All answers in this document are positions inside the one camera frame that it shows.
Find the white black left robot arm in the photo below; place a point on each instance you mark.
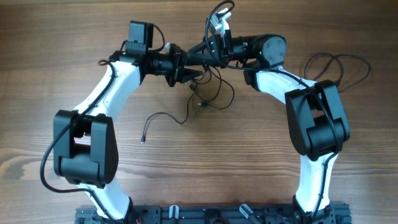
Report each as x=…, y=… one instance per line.
x=84, y=145

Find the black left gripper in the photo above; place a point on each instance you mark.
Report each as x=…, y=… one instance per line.
x=174, y=66

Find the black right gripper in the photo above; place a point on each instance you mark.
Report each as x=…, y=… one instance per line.
x=218, y=48

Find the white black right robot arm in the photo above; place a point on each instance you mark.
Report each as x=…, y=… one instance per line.
x=316, y=119

